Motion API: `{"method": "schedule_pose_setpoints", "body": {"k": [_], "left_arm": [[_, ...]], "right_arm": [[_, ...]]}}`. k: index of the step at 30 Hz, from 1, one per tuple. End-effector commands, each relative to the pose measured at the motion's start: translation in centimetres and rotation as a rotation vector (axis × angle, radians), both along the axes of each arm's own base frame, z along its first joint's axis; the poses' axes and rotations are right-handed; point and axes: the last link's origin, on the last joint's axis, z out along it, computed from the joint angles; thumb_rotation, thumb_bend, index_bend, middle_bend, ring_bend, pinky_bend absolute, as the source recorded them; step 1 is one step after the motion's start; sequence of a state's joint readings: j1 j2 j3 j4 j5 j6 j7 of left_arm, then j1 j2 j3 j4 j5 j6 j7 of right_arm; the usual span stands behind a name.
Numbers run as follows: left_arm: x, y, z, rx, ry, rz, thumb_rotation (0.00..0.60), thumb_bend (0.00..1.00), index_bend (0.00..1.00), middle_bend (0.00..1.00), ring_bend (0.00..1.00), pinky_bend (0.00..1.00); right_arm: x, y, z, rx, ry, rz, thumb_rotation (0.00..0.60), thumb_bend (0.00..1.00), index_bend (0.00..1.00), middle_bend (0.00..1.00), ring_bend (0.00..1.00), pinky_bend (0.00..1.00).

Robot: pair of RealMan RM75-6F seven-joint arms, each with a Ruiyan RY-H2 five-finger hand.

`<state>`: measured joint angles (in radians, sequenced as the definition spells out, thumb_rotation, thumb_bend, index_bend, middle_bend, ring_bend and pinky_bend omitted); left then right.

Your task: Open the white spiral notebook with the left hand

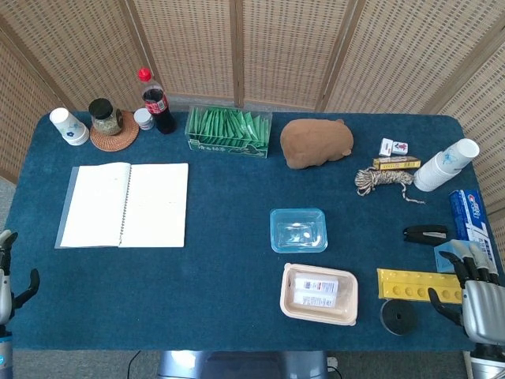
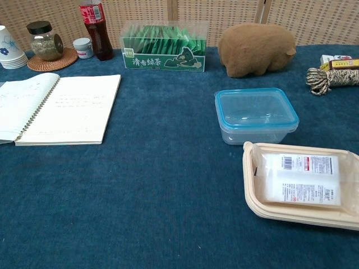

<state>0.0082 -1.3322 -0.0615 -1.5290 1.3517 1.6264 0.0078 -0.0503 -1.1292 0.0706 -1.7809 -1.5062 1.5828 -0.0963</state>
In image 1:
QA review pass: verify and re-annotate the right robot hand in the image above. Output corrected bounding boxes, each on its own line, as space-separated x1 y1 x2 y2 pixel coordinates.
427 239 505 346

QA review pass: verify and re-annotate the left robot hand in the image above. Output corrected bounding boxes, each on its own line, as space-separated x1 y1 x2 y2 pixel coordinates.
0 230 41 329

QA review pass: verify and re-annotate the white spiral notebook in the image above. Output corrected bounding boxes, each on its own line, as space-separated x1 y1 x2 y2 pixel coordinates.
54 162 190 250

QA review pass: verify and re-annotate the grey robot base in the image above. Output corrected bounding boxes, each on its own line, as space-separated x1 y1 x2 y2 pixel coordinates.
156 350 330 379

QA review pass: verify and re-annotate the light blue box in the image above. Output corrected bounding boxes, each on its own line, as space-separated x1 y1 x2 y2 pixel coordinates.
433 238 474 274

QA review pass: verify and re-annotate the yellow block with round holes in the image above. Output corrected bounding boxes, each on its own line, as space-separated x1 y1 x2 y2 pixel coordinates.
376 268 467 306

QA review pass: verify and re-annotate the black tape roll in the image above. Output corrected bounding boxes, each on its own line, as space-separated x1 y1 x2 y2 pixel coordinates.
379 298 418 337

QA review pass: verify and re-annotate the blue toothpaste box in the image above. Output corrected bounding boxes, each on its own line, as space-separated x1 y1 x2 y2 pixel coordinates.
448 189 500 274

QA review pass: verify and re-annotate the black stapler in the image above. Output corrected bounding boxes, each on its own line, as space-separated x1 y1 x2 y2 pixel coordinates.
402 224 450 244

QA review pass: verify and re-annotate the floral paper cup stack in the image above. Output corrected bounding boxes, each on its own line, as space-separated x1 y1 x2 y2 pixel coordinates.
49 107 91 147
413 137 481 193

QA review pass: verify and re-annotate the white packet in plastic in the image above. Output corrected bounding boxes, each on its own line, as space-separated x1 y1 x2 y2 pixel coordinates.
292 272 341 310

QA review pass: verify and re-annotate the small yellow box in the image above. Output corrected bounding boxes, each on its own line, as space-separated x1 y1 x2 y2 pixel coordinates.
372 156 422 171

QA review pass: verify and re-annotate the round rattan coaster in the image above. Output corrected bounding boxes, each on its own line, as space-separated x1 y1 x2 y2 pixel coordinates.
89 110 140 152

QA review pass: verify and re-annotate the glass jar black lid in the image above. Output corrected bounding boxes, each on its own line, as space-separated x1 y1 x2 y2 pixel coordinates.
88 97 124 137

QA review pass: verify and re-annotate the beige plastic tray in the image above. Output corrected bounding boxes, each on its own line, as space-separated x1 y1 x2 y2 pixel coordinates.
279 262 359 328

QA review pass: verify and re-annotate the clear container blue lid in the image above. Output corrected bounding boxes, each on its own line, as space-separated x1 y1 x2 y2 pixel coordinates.
269 208 329 254

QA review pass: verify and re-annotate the small white plastic jar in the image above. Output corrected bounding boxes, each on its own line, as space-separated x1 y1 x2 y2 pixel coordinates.
133 107 155 132

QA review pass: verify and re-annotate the blue carpet table cloth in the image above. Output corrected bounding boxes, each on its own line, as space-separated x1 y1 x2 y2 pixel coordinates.
5 111 505 353

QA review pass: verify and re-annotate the cola bottle red cap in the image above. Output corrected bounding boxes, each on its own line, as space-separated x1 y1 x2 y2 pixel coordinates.
137 66 178 136

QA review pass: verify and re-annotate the brown plush capybara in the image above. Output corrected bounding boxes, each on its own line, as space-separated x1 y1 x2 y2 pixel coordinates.
279 118 355 171

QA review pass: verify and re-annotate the green tea bag box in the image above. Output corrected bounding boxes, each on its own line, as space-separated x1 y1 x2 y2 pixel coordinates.
185 105 274 159

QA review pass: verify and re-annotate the woven bamboo folding screen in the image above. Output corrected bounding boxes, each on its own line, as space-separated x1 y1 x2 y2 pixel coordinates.
0 0 505 216

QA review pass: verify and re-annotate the black cable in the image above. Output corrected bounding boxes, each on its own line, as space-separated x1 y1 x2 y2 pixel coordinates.
126 350 143 379

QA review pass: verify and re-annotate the black and white rope bundle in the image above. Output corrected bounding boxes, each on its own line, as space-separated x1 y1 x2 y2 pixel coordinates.
353 166 427 205

